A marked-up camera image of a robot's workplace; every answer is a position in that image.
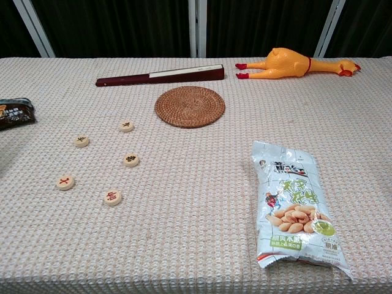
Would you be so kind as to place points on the round woven rattan coaster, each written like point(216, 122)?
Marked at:
point(190, 106)

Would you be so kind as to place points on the bold black glyph chess piece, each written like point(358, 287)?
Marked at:
point(131, 160)

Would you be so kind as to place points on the dark red folded fan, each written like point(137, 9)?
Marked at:
point(128, 80)

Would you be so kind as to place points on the beige woven tablecloth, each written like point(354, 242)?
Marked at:
point(183, 245)

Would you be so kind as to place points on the thin black glyph chess piece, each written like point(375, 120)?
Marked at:
point(81, 141)
point(126, 126)

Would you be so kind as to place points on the white green peanut snack bag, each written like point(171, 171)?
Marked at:
point(294, 208)

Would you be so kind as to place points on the white metal frame post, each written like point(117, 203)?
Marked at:
point(329, 27)
point(197, 27)
point(35, 27)

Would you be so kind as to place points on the yellow rubber chicken toy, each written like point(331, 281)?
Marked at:
point(284, 64)

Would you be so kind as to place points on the red glyph wooden chess piece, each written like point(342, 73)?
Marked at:
point(112, 197)

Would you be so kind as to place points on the red cross wooden chess piece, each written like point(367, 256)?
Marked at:
point(65, 182)

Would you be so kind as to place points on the brown snack bag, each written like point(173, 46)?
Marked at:
point(15, 114)

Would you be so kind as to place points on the dark pleated curtain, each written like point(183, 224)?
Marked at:
point(12, 33)
point(263, 24)
point(116, 27)
point(367, 27)

